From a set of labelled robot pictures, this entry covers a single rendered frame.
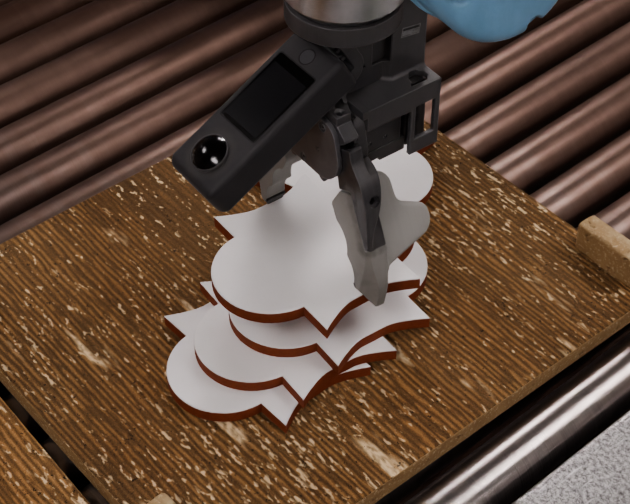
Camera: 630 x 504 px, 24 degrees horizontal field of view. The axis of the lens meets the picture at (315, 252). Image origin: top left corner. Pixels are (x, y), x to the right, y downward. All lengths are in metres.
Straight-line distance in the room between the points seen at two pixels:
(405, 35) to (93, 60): 0.47
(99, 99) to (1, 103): 0.08
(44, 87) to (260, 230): 0.35
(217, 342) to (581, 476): 0.26
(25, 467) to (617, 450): 0.39
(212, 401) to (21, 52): 0.47
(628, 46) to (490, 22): 0.63
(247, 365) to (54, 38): 0.46
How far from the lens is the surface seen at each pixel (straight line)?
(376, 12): 0.84
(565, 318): 1.05
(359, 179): 0.89
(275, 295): 0.95
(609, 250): 1.07
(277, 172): 0.98
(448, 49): 1.31
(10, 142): 1.23
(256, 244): 0.99
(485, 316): 1.05
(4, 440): 0.99
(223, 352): 0.99
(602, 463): 1.00
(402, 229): 0.94
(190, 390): 0.98
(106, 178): 1.18
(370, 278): 0.93
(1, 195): 1.18
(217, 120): 0.88
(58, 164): 1.20
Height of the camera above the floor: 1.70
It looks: 45 degrees down
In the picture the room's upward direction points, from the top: straight up
